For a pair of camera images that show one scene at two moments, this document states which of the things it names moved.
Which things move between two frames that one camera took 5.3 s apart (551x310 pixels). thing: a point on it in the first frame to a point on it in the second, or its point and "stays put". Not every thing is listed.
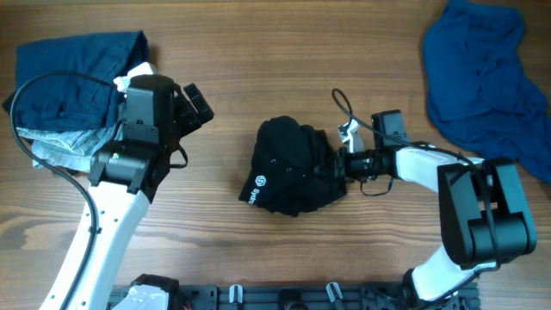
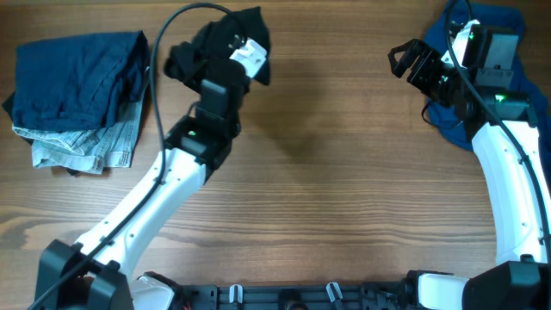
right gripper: x=343 y=159 to x=429 y=58
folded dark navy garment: x=58 y=101 stays put
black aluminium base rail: x=353 y=296 stays put
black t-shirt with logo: x=283 y=174 to x=207 y=56
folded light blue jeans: x=71 y=149 stays put
